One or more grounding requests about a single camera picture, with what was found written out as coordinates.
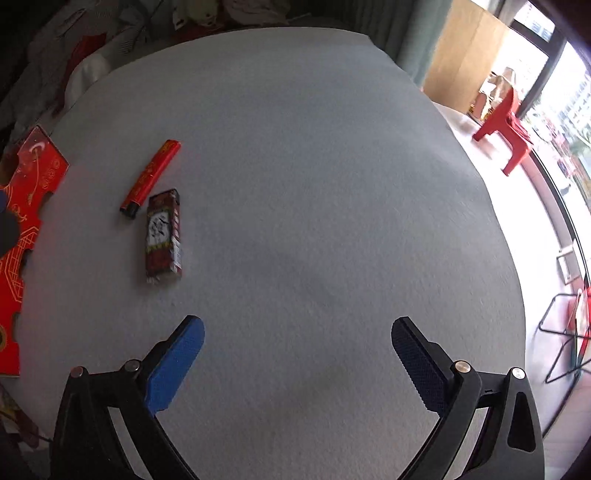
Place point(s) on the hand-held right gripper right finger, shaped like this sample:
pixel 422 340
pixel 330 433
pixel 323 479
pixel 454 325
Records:
pixel 422 364

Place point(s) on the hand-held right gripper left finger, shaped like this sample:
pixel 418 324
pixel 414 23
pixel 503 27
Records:
pixel 175 364

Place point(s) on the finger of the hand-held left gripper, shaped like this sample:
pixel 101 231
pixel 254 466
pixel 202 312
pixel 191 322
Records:
pixel 8 230

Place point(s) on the red and yellow cardboard carton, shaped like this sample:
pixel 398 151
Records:
pixel 32 184

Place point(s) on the dark red rectangular box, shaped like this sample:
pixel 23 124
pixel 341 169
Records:
pixel 164 235

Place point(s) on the red lighter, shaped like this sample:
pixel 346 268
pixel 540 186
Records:
pixel 150 180

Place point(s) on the white pillow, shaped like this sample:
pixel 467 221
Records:
pixel 85 74

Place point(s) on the white framed board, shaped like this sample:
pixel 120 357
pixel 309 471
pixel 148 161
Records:
pixel 568 263

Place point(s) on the red cloth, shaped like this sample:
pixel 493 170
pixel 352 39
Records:
pixel 85 46

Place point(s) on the striped pillow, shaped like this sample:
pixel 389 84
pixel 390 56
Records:
pixel 120 32

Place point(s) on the red plastic chair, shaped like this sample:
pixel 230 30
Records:
pixel 508 129

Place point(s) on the beige cardboard item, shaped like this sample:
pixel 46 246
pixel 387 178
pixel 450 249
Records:
pixel 496 87

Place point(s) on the pile of beige clothes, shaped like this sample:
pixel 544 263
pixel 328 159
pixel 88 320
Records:
pixel 203 11

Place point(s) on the wooden board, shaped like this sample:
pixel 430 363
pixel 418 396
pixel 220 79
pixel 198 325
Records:
pixel 461 55

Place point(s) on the green curtain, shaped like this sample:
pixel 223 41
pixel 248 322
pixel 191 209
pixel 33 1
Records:
pixel 406 37

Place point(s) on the black window frame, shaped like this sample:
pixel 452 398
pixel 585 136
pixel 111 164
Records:
pixel 547 76

